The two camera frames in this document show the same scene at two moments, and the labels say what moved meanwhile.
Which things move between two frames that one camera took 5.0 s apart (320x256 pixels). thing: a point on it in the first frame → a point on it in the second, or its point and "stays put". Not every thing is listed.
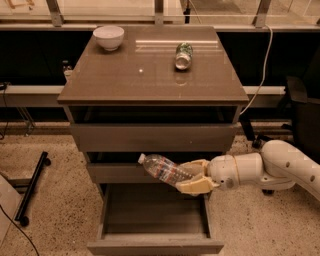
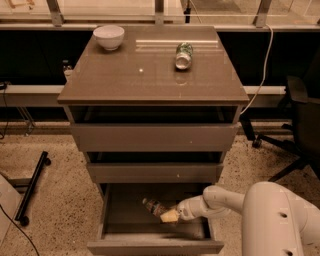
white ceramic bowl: x=109 y=37 stays put
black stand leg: x=43 y=160 stays put
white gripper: x=222 y=171 → x=185 y=209
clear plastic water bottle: x=163 y=168 → x=154 y=206
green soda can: x=183 y=55 stays put
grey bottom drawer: x=154 y=219 stays put
